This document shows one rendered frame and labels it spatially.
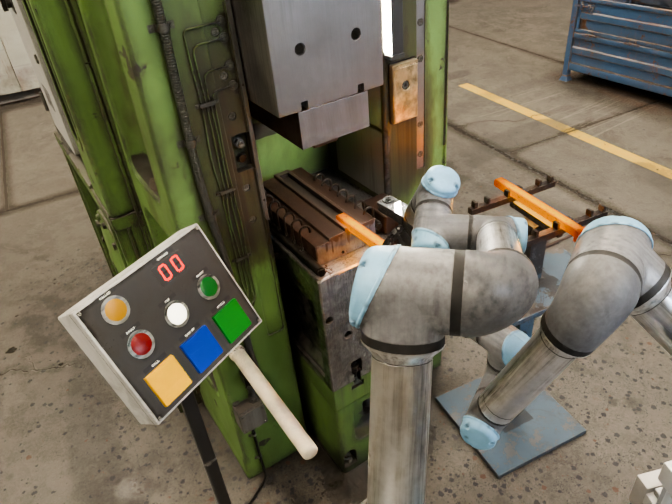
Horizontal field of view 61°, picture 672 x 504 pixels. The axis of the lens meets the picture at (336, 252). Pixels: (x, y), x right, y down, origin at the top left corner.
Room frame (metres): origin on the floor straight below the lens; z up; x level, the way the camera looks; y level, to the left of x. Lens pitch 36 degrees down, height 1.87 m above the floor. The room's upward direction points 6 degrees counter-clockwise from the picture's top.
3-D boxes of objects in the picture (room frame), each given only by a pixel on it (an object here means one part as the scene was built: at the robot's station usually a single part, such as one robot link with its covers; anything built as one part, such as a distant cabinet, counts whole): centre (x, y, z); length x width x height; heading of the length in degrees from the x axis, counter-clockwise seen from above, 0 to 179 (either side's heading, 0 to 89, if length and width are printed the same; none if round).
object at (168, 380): (0.82, 0.37, 1.01); 0.07 x 0.05 x 0.07; 145
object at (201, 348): (0.90, 0.31, 1.01); 0.07 x 0.05 x 0.07; 145
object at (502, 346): (0.84, -0.34, 0.99); 0.11 x 0.08 x 0.09; 30
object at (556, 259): (1.40, -0.60, 0.69); 0.40 x 0.30 x 0.02; 112
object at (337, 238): (1.51, 0.07, 0.96); 0.42 x 0.20 x 0.09; 30
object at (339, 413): (1.54, 0.03, 0.23); 0.55 x 0.37 x 0.47; 30
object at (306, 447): (1.08, 0.22, 0.62); 0.44 x 0.05 x 0.05; 30
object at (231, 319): (0.98, 0.25, 1.01); 0.07 x 0.05 x 0.07; 145
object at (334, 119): (1.51, 0.07, 1.32); 0.42 x 0.20 x 0.10; 30
